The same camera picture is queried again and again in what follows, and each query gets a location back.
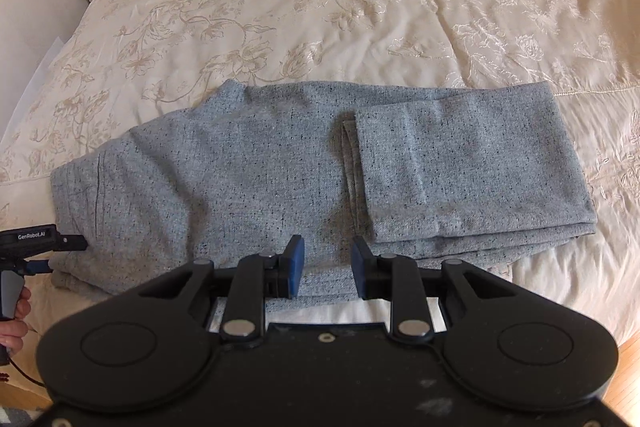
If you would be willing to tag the cream embroidered bedspread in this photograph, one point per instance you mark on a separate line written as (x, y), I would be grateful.
(350, 7)

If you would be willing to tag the grey speckled pants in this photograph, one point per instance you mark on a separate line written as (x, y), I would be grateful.
(260, 187)

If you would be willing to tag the person's left hand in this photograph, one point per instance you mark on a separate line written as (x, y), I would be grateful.
(15, 332)

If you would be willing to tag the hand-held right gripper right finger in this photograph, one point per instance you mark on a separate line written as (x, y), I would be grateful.
(358, 268)

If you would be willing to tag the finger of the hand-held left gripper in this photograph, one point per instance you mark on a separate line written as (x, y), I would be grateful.
(37, 266)
(72, 242)

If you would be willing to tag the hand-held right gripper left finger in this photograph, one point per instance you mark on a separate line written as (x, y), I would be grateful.
(296, 266)

